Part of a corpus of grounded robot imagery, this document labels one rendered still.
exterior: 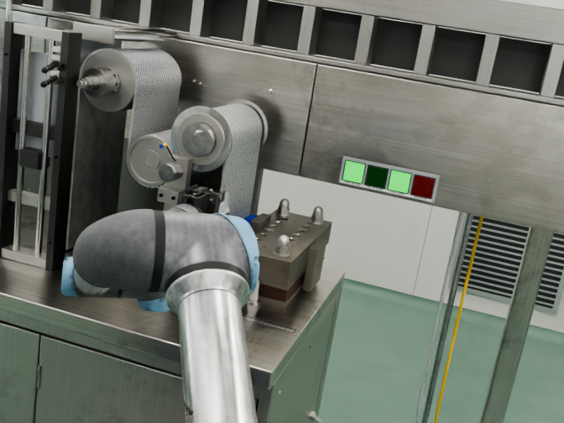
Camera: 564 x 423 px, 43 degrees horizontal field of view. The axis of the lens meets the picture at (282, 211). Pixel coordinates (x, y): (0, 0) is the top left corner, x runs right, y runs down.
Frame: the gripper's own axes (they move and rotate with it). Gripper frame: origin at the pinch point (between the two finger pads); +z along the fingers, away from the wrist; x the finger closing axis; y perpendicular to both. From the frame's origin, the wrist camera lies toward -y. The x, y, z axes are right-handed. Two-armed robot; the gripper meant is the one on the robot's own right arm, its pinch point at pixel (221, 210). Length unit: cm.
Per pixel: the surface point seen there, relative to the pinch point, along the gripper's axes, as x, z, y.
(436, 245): -41, 263, -70
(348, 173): -22.7, 29.4, 8.9
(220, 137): 1.4, -3.4, 17.4
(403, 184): -37.0, 29.4, 9.1
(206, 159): 4.0, -3.4, 11.7
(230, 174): -0.2, 2.1, 8.2
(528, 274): -73, 46, -12
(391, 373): -37, 165, -109
